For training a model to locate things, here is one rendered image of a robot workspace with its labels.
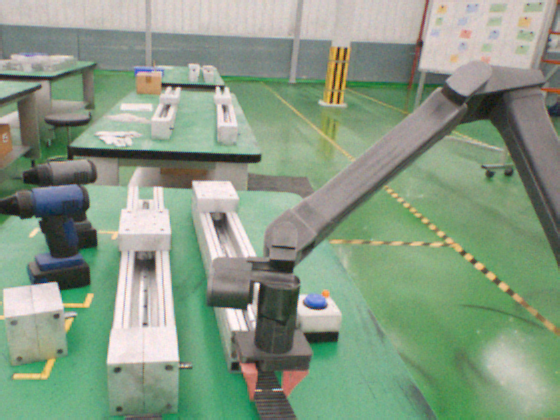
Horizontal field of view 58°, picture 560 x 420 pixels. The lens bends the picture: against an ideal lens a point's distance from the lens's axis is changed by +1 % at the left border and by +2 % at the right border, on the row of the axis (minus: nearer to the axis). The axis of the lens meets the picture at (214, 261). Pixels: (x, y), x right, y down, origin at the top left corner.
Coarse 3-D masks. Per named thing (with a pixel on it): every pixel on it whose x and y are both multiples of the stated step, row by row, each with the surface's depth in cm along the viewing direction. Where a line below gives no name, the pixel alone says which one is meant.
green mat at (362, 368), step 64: (128, 192) 173; (256, 192) 180; (0, 256) 121; (192, 256) 126; (320, 256) 130; (0, 320) 96; (192, 320) 99; (0, 384) 79; (64, 384) 80; (192, 384) 81; (320, 384) 82; (384, 384) 83
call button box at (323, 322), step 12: (300, 300) 96; (300, 312) 92; (312, 312) 92; (324, 312) 92; (336, 312) 92; (300, 324) 91; (312, 324) 92; (324, 324) 92; (336, 324) 92; (312, 336) 93; (324, 336) 93; (336, 336) 93
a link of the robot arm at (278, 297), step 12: (252, 276) 68; (264, 276) 68; (276, 276) 68; (288, 276) 68; (252, 288) 68; (264, 288) 67; (276, 288) 66; (288, 288) 66; (252, 300) 69; (264, 300) 68; (276, 300) 67; (288, 300) 67; (264, 312) 69; (276, 312) 68; (288, 312) 68
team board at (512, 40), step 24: (432, 0) 587; (456, 0) 558; (480, 0) 531; (504, 0) 506; (528, 0) 484; (552, 0) 465; (432, 24) 592; (456, 24) 562; (480, 24) 534; (504, 24) 509; (528, 24) 486; (432, 48) 596; (456, 48) 565; (480, 48) 538; (504, 48) 512; (528, 48) 489; (480, 144) 556
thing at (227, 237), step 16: (192, 208) 150; (208, 224) 124; (224, 224) 135; (240, 224) 125; (208, 240) 114; (224, 240) 122; (240, 240) 115; (208, 256) 112; (240, 256) 112; (208, 272) 112; (256, 288) 96; (256, 304) 96; (224, 320) 88; (240, 320) 83; (224, 336) 89; (240, 368) 84
